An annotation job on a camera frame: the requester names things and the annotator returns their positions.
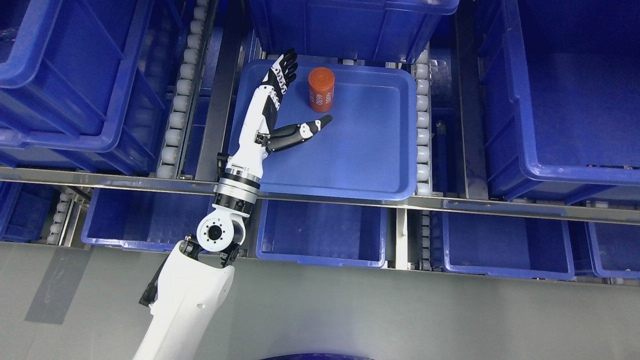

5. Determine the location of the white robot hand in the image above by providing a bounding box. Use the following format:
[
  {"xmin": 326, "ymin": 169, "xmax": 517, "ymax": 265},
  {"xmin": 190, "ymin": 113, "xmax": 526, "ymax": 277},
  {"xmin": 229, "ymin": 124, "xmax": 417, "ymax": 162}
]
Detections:
[{"xmin": 227, "ymin": 48, "xmax": 333, "ymax": 173}]

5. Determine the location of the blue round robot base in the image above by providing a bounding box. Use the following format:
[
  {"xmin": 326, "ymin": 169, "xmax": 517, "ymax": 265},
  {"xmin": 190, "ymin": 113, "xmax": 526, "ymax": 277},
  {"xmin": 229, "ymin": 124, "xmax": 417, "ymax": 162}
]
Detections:
[{"xmin": 263, "ymin": 352, "xmax": 371, "ymax": 360}]

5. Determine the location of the metal shelf front rail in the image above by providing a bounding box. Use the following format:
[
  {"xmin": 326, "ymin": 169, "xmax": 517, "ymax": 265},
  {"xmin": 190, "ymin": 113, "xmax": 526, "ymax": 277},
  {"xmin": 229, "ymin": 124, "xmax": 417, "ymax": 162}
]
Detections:
[{"xmin": 0, "ymin": 166, "xmax": 640, "ymax": 225}]

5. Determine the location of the blue bin top centre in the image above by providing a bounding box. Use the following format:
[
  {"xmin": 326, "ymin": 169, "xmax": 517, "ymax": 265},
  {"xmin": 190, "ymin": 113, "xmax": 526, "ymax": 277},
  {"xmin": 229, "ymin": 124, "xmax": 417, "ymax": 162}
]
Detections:
[{"xmin": 247, "ymin": 0, "xmax": 459, "ymax": 64}]

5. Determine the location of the large blue bin top left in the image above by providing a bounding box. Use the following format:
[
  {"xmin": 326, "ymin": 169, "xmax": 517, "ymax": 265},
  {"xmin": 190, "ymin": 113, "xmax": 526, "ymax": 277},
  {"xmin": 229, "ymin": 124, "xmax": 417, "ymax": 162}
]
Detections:
[{"xmin": 0, "ymin": 0, "xmax": 196, "ymax": 175}]

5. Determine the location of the blue bin far left lower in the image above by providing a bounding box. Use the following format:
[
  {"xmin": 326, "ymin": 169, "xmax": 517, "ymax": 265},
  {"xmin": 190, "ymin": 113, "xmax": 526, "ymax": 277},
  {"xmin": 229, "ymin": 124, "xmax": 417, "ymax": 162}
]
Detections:
[{"xmin": 0, "ymin": 181, "xmax": 58, "ymax": 243}]

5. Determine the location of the blue bin far right lower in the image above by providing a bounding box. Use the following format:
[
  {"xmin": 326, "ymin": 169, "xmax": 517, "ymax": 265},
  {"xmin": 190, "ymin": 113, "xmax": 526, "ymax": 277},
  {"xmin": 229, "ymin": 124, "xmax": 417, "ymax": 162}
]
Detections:
[{"xmin": 587, "ymin": 222, "xmax": 640, "ymax": 280}]

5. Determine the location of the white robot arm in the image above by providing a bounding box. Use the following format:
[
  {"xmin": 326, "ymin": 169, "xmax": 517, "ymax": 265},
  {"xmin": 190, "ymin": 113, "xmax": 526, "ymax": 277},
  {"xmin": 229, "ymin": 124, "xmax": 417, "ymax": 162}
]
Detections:
[{"xmin": 134, "ymin": 48, "xmax": 332, "ymax": 360}]

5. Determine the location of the white roller track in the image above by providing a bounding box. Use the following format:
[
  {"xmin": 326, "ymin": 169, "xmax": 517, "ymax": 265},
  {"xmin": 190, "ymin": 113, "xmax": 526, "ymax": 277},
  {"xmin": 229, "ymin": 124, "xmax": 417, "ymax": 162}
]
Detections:
[
  {"xmin": 155, "ymin": 0, "xmax": 211, "ymax": 179},
  {"xmin": 413, "ymin": 47, "xmax": 434, "ymax": 197}
]

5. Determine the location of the white roller track left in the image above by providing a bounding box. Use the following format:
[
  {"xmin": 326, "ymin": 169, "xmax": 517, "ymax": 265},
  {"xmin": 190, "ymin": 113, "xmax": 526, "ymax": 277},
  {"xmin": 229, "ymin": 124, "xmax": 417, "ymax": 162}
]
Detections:
[{"xmin": 155, "ymin": 0, "xmax": 211, "ymax": 179}]

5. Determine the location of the blue bin lower centre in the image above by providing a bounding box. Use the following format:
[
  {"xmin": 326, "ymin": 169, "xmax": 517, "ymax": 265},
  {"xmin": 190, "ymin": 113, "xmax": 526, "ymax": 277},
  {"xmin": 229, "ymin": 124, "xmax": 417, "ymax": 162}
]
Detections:
[{"xmin": 255, "ymin": 200, "xmax": 387, "ymax": 268}]

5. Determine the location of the white roller track right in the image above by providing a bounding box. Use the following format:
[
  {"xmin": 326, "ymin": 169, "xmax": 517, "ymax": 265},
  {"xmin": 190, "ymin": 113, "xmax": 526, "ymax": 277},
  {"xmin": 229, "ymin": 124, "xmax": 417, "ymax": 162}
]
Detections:
[{"xmin": 413, "ymin": 47, "xmax": 434, "ymax": 197}]

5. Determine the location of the blue shallow tray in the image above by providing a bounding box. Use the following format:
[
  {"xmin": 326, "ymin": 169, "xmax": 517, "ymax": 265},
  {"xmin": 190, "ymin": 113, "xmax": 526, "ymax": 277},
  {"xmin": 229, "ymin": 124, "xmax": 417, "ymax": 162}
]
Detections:
[{"xmin": 260, "ymin": 64, "xmax": 418, "ymax": 201}]

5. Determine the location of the large blue bin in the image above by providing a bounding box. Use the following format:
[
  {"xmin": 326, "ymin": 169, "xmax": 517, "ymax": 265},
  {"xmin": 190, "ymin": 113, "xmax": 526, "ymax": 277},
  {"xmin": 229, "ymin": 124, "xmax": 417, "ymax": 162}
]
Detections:
[
  {"xmin": 0, "ymin": 0, "xmax": 196, "ymax": 175},
  {"xmin": 475, "ymin": 0, "xmax": 640, "ymax": 205}
]

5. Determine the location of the large blue bin right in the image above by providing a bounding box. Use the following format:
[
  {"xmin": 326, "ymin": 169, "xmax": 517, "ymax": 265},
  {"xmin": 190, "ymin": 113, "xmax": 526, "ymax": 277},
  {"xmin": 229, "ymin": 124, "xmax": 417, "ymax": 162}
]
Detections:
[{"xmin": 475, "ymin": 0, "xmax": 640, "ymax": 205}]

